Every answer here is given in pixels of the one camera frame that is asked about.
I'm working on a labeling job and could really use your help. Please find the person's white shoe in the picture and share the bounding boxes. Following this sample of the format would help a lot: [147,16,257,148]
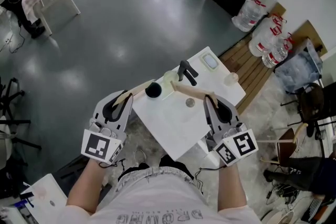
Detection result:
[133,148,148,165]

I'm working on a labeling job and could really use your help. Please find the wooden slat deck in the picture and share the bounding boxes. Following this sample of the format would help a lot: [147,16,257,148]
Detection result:
[219,34,276,115]

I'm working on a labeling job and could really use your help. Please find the person's left forearm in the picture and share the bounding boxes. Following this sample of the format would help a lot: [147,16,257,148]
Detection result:
[65,158,116,215]

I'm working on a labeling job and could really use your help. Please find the black round-back chair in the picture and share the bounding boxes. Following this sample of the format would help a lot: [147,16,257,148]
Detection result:
[280,82,326,137]

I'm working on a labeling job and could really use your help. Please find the person's right forearm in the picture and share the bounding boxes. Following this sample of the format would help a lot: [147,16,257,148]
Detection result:
[217,164,249,212]

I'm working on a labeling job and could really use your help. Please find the person's black trousers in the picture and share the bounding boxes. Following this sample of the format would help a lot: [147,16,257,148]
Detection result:
[118,161,195,184]

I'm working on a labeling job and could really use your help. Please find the tall translucent tumbler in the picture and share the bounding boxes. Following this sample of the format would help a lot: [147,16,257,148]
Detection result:
[163,70,181,87]

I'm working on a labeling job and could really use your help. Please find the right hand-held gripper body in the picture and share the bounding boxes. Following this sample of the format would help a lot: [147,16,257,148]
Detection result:
[209,122,260,167]

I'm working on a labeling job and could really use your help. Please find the white soap dish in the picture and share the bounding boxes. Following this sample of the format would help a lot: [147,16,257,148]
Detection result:
[201,52,220,71]

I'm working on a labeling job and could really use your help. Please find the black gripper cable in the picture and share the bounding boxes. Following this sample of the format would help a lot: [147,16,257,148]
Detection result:
[194,165,224,192]
[98,158,125,174]

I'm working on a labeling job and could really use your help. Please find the black faucet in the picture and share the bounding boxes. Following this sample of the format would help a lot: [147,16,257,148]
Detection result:
[178,60,200,87]

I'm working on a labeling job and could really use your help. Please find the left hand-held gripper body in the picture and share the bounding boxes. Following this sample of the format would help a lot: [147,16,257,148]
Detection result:
[80,119,128,166]

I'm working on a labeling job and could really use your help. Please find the small clear jar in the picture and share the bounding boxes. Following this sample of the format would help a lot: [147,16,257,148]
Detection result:
[224,72,239,86]

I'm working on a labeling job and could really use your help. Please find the person's white printed T-shirt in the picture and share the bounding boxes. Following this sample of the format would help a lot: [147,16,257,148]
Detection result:
[56,165,262,224]

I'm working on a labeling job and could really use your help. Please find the wooden chair brown seat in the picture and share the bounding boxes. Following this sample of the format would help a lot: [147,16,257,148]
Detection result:
[261,123,309,166]

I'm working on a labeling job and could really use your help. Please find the black office chair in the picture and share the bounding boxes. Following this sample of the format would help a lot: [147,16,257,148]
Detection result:
[0,77,43,152]

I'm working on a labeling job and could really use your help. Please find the white rectangular sink basin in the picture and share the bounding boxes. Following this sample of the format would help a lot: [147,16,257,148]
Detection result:
[19,173,69,221]

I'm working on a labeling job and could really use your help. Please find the clear plastic storage bin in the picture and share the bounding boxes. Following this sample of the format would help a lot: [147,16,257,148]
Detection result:
[274,39,323,94]

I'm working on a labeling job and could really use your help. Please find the clear water jug red label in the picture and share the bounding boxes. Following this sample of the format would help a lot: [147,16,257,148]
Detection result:
[262,33,293,68]
[231,0,266,32]
[248,14,283,57]

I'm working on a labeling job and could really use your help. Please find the brown cardboard sheet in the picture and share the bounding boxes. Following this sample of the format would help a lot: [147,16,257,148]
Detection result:
[291,19,328,57]

